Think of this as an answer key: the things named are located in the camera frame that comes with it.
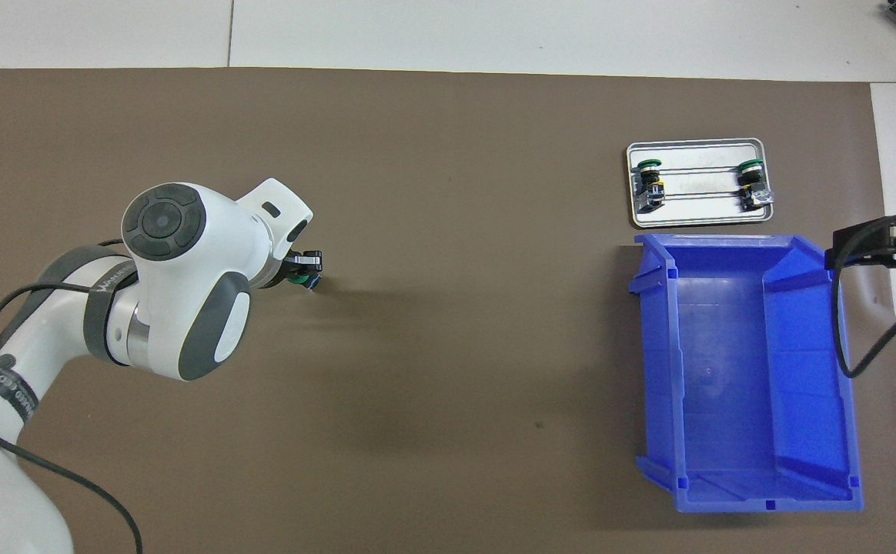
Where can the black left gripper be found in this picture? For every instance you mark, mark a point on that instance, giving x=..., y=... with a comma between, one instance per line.
x=280, y=273

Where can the green push button switch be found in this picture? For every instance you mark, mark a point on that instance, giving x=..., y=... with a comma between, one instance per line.
x=311, y=284
x=750, y=178
x=652, y=185

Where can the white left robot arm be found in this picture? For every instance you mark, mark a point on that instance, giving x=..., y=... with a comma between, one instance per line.
x=186, y=308

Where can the brown table mat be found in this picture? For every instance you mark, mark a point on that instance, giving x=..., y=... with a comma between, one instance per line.
x=417, y=385

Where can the silver metal tray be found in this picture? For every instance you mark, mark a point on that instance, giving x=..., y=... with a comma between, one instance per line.
x=713, y=218

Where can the blue plastic storage bin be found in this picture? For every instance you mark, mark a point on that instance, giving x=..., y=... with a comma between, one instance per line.
x=725, y=385

